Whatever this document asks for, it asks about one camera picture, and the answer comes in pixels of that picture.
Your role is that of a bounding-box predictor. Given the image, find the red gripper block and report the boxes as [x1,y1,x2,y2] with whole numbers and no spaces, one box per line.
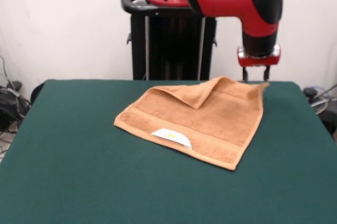
[237,45,281,82]

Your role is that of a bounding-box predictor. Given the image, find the orange-brown terry towel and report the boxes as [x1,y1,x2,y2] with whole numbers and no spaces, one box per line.
[113,76,271,171]

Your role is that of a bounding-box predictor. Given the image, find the dark green tablecloth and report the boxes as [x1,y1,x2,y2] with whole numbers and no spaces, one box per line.
[0,79,337,224]

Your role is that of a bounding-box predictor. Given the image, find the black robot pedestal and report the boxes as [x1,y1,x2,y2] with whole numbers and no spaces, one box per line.
[121,0,219,80]

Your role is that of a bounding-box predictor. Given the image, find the black tangled cable bundle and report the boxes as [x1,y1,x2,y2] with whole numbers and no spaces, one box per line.
[0,55,32,161]

